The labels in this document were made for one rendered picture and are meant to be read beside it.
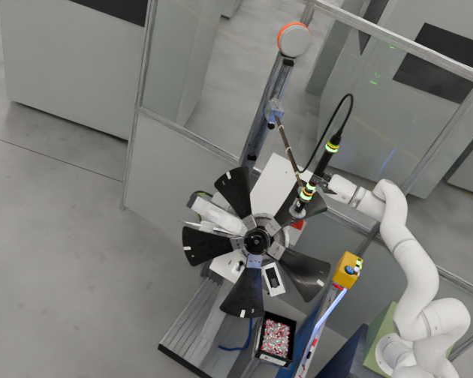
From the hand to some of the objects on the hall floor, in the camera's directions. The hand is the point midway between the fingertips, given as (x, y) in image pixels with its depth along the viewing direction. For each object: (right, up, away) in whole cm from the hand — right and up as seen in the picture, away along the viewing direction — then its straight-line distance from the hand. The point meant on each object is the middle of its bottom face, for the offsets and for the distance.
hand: (317, 176), depth 166 cm
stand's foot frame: (-48, -102, +123) cm, 167 cm away
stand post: (-52, -107, +116) cm, 166 cm away
